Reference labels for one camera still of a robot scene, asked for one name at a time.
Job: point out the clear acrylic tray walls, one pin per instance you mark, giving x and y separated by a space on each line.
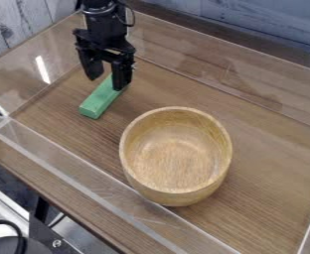
63 154

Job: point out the light wooden bowl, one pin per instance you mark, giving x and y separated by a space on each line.
176 152

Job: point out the black metal table leg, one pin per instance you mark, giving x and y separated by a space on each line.
42 210

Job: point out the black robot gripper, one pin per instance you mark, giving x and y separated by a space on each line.
105 34

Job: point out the black bracket with screw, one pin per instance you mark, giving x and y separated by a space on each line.
45 241

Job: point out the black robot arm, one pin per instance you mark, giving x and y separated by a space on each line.
109 56

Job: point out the green rectangular block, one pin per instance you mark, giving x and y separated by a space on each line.
99 100

